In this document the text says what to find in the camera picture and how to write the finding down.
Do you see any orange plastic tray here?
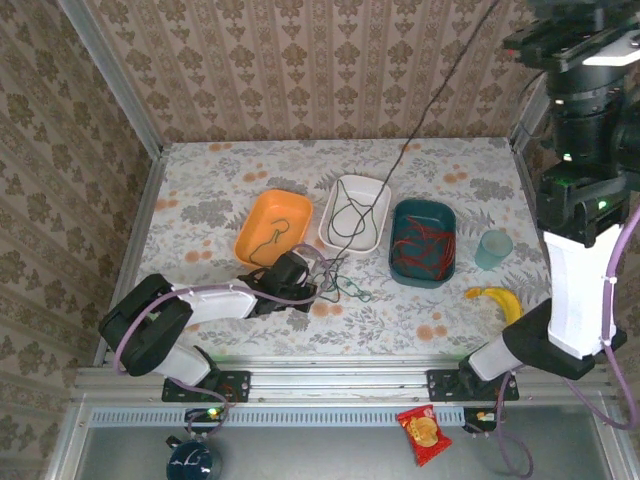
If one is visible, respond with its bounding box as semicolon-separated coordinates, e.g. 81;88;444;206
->
233;188;315;269

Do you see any red snack packet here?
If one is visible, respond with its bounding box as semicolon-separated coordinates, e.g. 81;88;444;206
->
396;403;454;468

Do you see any translucent teal plastic cup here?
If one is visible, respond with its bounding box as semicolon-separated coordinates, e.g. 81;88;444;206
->
473;229;516;272

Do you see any small controller board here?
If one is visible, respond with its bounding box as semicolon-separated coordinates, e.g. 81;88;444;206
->
463;406;502;436
184;406;224;427

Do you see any floral patterned tablecloth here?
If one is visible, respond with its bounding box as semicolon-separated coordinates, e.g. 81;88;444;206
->
139;137;556;358

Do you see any thin black cable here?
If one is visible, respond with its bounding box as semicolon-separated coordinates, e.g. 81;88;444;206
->
317;257;347;302
344;197;384;249

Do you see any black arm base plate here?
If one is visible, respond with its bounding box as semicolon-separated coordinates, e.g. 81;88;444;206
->
425;368;522;403
161;368;253;404

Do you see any thin red cable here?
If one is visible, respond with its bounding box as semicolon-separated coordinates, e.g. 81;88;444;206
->
391;237;451;281
399;214;458;262

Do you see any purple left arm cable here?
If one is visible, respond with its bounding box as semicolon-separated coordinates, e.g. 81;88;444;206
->
112;242;334;440

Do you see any dark blue round object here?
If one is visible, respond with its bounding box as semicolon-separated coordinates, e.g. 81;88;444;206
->
165;437;224;480

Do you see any dark teal plastic tray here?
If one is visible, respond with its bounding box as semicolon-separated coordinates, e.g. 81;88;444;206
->
387;197;458;290

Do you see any grey slotted cable duct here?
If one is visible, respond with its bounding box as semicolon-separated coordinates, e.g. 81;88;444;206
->
88;405;467;429

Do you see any aluminium frame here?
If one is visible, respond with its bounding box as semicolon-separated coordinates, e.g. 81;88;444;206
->
47;0;640;480

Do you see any yellow banana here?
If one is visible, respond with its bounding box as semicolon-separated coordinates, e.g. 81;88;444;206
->
464;285;525;326

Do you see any thick red cable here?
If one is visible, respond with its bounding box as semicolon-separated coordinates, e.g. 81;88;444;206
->
392;214;457;281

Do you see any white plastic tray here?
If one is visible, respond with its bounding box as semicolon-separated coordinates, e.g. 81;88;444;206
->
317;174;393;255

